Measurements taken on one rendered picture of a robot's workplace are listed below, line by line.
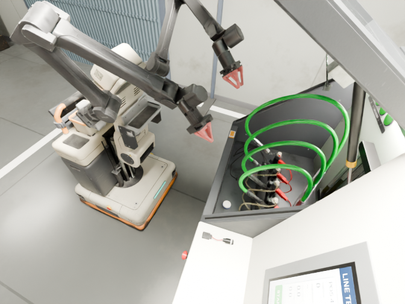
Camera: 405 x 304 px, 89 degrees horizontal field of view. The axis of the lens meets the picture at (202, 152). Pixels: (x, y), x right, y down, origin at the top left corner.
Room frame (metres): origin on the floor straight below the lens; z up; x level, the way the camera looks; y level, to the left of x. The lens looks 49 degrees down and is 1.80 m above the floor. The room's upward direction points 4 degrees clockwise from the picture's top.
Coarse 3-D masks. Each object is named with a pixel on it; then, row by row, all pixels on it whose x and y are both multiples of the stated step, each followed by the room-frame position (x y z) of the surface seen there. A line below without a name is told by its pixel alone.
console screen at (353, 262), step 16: (320, 256) 0.14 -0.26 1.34; (336, 256) 0.13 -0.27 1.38; (352, 256) 0.12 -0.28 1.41; (368, 256) 0.11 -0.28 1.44; (272, 272) 0.14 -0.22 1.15; (288, 272) 0.13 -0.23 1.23; (304, 272) 0.12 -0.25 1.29; (320, 272) 0.11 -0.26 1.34; (336, 272) 0.10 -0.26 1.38; (352, 272) 0.09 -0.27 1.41; (368, 272) 0.09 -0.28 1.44; (272, 288) 0.10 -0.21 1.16; (288, 288) 0.09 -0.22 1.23; (304, 288) 0.08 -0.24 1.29; (320, 288) 0.08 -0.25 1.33; (336, 288) 0.07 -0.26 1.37; (352, 288) 0.07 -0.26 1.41; (368, 288) 0.07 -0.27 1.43
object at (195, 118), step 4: (196, 108) 0.63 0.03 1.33; (188, 112) 0.60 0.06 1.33; (192, 112) 0.61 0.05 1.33; (196, 112) 0.61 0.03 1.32; (200, 112) 0.63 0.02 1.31; (188, 116) 0.60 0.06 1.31; (192, 116) 0.60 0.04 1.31; (196, 116) 0.60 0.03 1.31; (200, 116) 0.61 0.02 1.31; (204, 116) 0.62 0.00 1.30; (208, 116) 0.60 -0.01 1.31; (188, 120) 0.60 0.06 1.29; (192, 120) 0.59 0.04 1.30; (196, 120) 0.59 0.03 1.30; (200, 120) 0.60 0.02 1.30; (204, 120) 0.58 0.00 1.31; (192, 124) 0.59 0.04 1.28; (196, 124) 0.58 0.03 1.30; (200, 124) 0.57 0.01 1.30; (188, 128) 0.59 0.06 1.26
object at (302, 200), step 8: (256, 168) 0.42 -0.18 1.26; (264, 168) 0.41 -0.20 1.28; (272, 168) 0.40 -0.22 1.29; (288, 168) 0.39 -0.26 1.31; (296, 168) 0.39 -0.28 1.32; (240, 184) 0.42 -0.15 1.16; (312, 184) 0.37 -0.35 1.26; (248, 192) 0.41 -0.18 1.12; (256, 200) 0.40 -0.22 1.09; (304, 200) 0.36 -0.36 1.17
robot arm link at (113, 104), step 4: (108, 100) 0.71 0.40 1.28; (112, 100) 0.72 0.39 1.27; (116, 100) 0.73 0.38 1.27; (108, 104) 0.69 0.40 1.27; (112, 104) 0.70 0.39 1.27; (116, 104) 0.71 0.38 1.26; (120, 104) 0.73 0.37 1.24; (108, 108) 0.68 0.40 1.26; (112, 108) 0.69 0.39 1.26; (116, 108) 0.70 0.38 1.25; (116, 112) 0.69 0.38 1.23
